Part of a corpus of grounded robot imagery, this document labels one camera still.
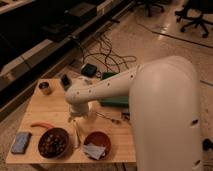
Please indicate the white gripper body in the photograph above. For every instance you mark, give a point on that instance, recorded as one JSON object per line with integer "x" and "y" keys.
{"x": 79, "y": 109}

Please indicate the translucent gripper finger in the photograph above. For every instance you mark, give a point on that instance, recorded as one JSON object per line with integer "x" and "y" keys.
{"x": 70, "y": 119}
{"x": 91, "y": 115}

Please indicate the yellow banana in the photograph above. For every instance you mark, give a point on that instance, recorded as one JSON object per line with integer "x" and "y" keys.
{"x": 77, "y": 135}

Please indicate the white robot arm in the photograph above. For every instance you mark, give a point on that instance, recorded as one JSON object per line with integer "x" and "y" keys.
{"x": 164, "y": 111}

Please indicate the metal whisk utensil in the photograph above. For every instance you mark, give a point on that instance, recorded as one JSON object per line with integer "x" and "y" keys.
{"x": 116, "y": 121}

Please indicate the green plastic tray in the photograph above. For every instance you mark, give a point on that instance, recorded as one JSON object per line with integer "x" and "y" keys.
{"x": 119, "y": 101}

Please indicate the brown bowl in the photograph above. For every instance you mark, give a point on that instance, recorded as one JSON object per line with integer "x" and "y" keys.
{"x": 99, "y": 139}

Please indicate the dark bowl with contents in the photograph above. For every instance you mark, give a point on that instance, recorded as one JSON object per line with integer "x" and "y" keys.
{"x": 53, "y": 143}

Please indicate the small dark clip object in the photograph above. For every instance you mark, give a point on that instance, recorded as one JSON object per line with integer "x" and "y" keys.
{"x": 126, "y": 116}

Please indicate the grey folded cloth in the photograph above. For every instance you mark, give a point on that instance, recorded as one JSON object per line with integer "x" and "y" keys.
{"x": 94, "y": 151}

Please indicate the dark power adapter box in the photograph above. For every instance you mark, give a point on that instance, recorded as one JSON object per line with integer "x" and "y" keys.
{"x": 89, "y": 70}

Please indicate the blue sponge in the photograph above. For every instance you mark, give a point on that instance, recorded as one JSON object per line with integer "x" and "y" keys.
{"x": 21, "y": 142}

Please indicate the black office chair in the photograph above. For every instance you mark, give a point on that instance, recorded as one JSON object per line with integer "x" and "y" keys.
{"x": 204, "y": 7}

